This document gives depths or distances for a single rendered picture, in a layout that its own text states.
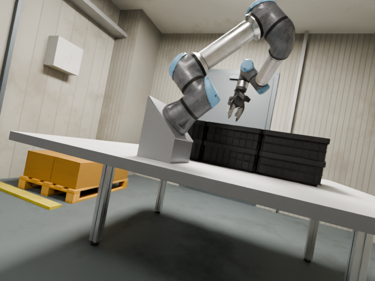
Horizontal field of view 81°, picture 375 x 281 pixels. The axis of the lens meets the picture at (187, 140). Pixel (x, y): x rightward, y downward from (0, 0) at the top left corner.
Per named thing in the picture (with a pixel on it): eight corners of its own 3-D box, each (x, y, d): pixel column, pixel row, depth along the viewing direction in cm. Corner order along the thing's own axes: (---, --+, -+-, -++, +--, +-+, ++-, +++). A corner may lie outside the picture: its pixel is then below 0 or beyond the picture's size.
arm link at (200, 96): (194, 116, 89) (221, 95, 85) (176, 91, 91) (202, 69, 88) (202, 120, 100) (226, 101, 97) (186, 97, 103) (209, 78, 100)
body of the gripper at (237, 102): (235, 108, 148) (241, 92, 148) (243, 108, 140) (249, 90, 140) (226, 105, 145) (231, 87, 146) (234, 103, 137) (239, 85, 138)
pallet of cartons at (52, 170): (89, 177, 340) (94, 151, 341) (133, 189, 312) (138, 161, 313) (10, 184, 236) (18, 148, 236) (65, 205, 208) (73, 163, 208)
